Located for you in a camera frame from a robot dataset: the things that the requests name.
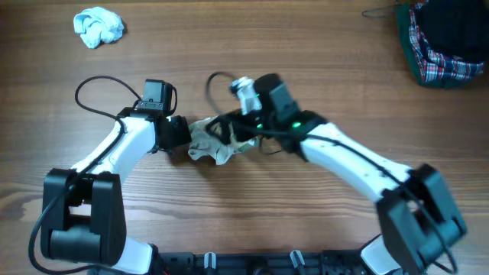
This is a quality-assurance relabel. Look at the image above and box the white and beige cloth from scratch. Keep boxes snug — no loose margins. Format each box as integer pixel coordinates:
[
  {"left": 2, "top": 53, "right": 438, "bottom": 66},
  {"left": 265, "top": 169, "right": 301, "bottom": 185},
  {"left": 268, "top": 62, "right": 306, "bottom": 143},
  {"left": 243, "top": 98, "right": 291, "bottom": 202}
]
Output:
[{"left": 188, "top": 116, "right": 259, "bottom": 165}]

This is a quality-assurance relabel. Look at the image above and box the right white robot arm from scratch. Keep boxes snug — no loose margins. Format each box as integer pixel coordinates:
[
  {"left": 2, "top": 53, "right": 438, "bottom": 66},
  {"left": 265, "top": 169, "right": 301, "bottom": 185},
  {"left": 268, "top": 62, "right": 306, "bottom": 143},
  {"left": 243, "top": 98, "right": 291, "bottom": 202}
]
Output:
[{"left": 205, "top": 73, "right": 468, "bottom": 274}]

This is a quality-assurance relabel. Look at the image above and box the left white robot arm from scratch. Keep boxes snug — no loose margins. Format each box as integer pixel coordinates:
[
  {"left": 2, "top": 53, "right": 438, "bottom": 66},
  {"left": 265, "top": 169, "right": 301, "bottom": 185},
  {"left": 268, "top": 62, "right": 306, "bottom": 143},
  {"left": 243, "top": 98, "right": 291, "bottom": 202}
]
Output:
[{"left": 28, "top": 79, "right": 191, "bottom": 274}]

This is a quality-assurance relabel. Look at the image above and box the crumpled light blue sock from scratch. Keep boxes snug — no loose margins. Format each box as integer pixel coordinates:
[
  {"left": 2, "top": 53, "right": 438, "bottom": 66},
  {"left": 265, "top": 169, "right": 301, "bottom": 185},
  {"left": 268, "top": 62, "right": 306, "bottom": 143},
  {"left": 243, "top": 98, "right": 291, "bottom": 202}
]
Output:
[{"left": 73, "top": 7, "right": 125, "bottom": 49}]

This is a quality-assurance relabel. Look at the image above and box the plaid lined green basket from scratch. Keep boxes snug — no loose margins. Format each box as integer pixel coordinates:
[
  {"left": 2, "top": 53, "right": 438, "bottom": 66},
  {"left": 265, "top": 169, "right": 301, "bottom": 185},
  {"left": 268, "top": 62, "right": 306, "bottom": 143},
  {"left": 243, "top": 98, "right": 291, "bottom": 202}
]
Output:
[{"left": 394, "top": 0, "right": 488, "bottom": 89}]

